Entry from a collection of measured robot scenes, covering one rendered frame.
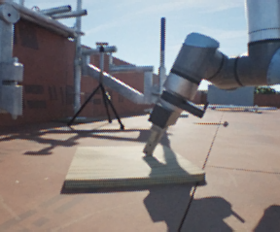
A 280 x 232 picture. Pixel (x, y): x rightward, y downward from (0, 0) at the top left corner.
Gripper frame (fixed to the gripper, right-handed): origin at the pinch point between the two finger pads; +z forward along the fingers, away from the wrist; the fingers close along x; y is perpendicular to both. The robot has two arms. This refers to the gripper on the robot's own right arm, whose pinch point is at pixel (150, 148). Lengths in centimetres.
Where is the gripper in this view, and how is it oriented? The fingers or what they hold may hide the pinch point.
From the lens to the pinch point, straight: 62.3
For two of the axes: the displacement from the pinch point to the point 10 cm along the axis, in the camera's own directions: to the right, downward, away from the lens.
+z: -4.1, 8.8, 2.2
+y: -8.3, -4.6, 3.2
